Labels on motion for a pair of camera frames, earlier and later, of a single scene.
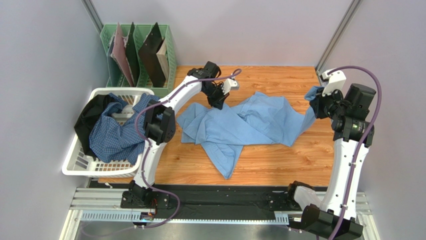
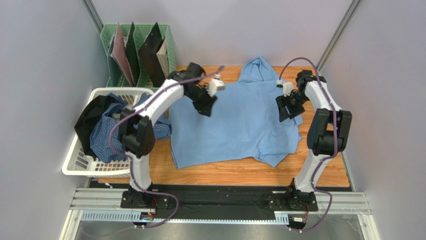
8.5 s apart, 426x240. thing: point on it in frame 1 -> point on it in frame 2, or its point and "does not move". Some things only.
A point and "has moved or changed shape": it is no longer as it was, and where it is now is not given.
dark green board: (132, 57) does not move
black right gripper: (318, 106) -> (289, 105)
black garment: (92, 108) does not move
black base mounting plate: (211, 201) does not move
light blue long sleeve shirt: (259, 117) has moved or changed shape
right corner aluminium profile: (336, 37) does not move
